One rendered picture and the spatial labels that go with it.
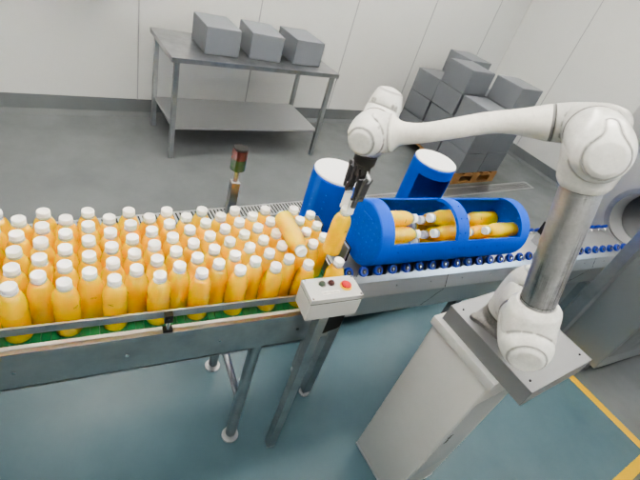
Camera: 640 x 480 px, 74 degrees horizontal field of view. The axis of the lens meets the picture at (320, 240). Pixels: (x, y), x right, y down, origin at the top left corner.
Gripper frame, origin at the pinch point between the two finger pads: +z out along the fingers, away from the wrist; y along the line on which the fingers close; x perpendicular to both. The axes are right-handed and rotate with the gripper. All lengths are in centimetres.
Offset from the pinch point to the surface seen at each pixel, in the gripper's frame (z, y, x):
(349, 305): 25.4, -24.8, 3.1
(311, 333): 43.9, -21.0, 10.6
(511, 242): 20, -5, -95
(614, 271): 27, -26, -158
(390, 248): 18.7, -4.7, -23.5
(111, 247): 20, 6, 75
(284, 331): 50, -14, 18
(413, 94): 70, 326, -282
